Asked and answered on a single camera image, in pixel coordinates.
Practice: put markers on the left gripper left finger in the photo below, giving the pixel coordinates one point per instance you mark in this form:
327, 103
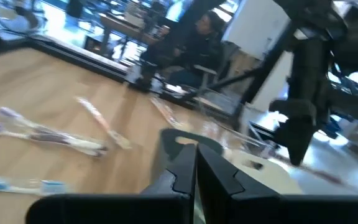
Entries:
154, 207

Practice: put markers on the black computer tower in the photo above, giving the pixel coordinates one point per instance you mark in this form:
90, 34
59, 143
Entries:
93, 45

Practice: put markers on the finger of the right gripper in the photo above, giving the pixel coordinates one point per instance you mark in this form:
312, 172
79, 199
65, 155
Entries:
295, 133

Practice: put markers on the office chair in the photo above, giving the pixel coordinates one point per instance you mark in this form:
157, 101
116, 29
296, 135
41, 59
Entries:
210, 73

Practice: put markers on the wooden desk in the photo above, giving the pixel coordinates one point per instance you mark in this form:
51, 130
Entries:
120, 28

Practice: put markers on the blue toothbrush in wrapper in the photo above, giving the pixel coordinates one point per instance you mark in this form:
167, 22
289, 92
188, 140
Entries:
20, 185

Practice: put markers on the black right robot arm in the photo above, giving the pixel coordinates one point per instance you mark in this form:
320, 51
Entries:
353, 40

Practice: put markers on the round floor fan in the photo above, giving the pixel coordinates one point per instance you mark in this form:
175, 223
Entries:
17, 18

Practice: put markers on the purple toothbrush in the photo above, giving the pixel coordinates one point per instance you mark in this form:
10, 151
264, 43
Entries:
42, 139
42, 130

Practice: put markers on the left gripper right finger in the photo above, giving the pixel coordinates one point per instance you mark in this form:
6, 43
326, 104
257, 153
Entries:
259, 208

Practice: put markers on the white plastic bin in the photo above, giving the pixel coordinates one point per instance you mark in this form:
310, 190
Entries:
275, 177

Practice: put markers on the seated person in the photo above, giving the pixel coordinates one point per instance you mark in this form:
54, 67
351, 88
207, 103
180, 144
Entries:
200, 46

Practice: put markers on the teal plastic bin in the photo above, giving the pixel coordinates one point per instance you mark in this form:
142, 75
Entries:
166, 149

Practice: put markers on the clear plastic bin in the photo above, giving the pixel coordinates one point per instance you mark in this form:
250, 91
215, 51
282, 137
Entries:
228, 130

